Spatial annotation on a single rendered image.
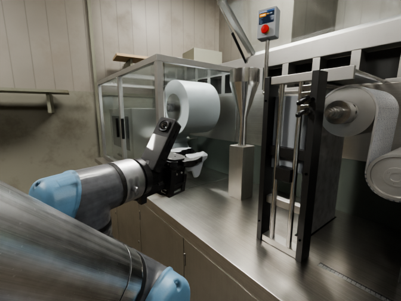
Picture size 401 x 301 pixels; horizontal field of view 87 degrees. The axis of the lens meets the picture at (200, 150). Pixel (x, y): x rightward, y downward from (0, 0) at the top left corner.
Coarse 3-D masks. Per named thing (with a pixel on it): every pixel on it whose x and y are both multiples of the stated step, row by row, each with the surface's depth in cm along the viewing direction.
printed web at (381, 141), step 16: (384, 96) 62; (384, 112) 59; (384, 128) 62; (320, 144) 70; (336, 144) 78; (384, 144) 65; (320, 160) 72; (336, 160) 81; (368, 160) 58; (320, 176) 74; (336, 176) 83; (320, 192) 76; (336, 192) 86; (320, 208) 78; (320, 224) 80
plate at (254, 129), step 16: (256, 96) 123; (400, 96) 75; (256, 112) 124; (400, 112) 75; (256, 128) 125; (400, 128) 76; (256, 144) 127; (352, 144) 88; (368, 144) 84; (400, 144) 76
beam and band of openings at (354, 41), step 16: (352, 32) 84; (368, 32) 80; (384, 32) 77; (400, 32) 73; (288, 48) 105; (304, 48) 99; (320, 48) 94; (336, 48) 89; (352, 48) 85; (368, 48) 82; (384, 48) 82; (400, 48) 79; (224, 64) 140; (240, 64) 130; (256, 64) 121; (272, 64) 113; (288, 64) 106; (304, 64) 107; (320, 64) 95; (336, 64) 96; (352, 64) 85; (368, 64) 87; (384, 64) 83; (400, 64) 74; (400, 80) 75
